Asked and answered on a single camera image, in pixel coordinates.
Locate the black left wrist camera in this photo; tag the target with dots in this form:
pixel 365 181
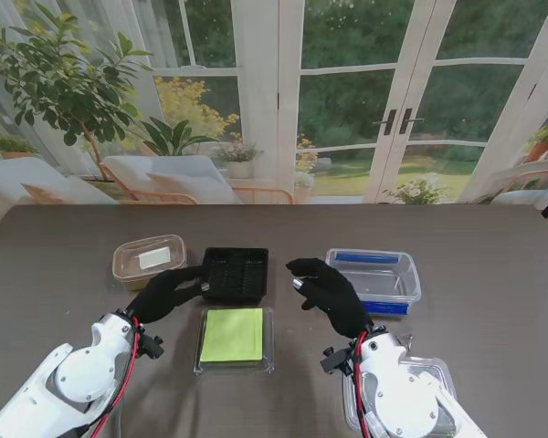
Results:
pixel 153 347

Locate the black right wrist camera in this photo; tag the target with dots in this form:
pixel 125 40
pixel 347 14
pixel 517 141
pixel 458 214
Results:
pixel 335 360

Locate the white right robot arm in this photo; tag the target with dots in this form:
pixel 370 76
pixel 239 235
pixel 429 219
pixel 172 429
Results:
pixel 402 388

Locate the clear lid with white label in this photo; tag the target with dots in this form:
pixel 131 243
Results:
pixel 128 255

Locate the clear lid with green sheet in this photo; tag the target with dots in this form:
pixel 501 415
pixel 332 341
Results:
pixel 233 340

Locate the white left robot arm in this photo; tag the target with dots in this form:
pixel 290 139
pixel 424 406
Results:
pixel 77 378

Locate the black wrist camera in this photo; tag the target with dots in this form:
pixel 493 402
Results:
pixel 153 347
pixel 335 360

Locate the black plastic tray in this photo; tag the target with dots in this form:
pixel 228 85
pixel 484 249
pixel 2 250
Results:
pixel 237 274

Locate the clear container with blue clips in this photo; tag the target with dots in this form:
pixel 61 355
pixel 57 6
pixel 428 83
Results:
pixel 379 278

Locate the brown kraft paper container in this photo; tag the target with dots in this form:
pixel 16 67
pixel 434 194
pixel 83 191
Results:
pixel 132 283

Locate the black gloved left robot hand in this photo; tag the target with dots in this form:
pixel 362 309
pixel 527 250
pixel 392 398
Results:
pixel 164 296

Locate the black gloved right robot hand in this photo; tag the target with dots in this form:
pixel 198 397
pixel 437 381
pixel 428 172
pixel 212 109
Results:
pixel 333 296

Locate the clear lid with blue mark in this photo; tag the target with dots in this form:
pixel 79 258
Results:
pixel 438 369

